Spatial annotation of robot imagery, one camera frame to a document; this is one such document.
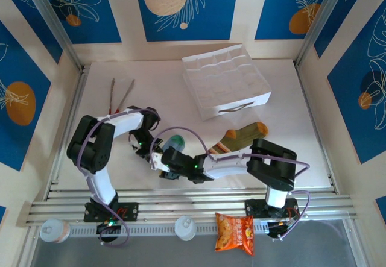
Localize red-handled metal tongs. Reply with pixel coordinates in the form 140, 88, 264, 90
107, 78, 136, 114

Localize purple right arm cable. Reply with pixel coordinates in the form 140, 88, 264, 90
152, 125, 311, 242

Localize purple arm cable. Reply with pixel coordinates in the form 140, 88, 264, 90
77, 106, 160, 247
152, 125, 311, 242

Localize white divided organizer box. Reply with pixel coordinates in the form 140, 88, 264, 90
182, 43, 272, 122

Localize white can peach label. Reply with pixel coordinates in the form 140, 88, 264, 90
40, 218, 71, 243

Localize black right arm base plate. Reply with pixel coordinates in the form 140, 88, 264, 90
244, 198, 299, 219

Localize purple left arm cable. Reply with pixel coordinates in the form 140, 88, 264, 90
77, 106, 160, 247

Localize orange snack bag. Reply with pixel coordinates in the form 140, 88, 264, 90
214, 212, 255, 257

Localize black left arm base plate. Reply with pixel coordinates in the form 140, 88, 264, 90
83, 202, 139, 222

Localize aluminium mounting rail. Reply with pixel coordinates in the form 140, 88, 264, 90
25, 188, 361, 234

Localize grey blue sock green toe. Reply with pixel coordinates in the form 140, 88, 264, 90
164, 134, 185, 153

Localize middle white round knob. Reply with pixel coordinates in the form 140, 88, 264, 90
174, 215, 196, 242

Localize aluminium frame post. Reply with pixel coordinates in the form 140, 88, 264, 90
24, 0, 84, 71
295, 0, 343, 68

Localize olive sock orange toe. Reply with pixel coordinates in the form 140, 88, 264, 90
210, 122, 268, 155

